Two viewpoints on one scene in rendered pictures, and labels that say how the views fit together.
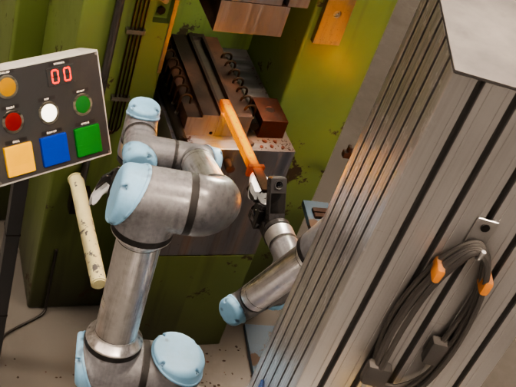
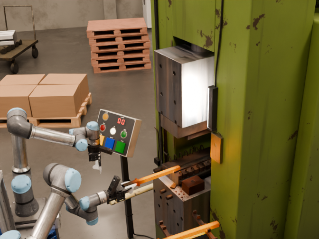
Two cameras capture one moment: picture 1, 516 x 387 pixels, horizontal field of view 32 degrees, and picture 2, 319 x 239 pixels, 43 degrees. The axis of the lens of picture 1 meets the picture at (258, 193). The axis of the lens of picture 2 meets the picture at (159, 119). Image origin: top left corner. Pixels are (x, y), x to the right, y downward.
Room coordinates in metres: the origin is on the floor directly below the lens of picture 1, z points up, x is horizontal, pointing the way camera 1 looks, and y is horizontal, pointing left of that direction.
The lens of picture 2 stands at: (2.12, -2.04, 2.50)
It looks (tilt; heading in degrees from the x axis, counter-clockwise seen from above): 27 degrees down; 90
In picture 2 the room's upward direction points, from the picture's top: 2 degrees counter-clockwise
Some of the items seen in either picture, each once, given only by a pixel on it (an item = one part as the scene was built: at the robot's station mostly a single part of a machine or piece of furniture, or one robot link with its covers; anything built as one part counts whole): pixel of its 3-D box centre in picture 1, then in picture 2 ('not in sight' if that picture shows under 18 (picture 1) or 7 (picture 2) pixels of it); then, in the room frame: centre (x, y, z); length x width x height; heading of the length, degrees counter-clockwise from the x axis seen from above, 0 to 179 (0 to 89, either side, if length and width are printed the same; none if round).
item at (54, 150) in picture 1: (54, 149); (109, 143); (1.74, 0.52, 1.01); 0.07 x 0.05 x 0.07; 145
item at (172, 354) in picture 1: (170, 369); (22, 188); (1.23, 0.04, 0.98); 0.13 x 0.12 x 0.14; 107
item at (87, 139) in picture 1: (87, 140); (120, 147); (1.82, 0.46, 1.01); 0.07 x 0.05 x 0.07; 145
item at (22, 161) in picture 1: (18, 159); (99, 140); (1.66, 0.58, 1.01); 0.07 x 0.05 x 0.07; 145
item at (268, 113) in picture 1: (267, 117); (192, 185); (2.31, 0.06, 0.95); 0.12 x 0.09 x 0.07; 30
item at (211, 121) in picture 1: (200, 81); (195, 163); (2.35, 0.28, 0.96); 0.42 x 0.20 x 0.09; 30
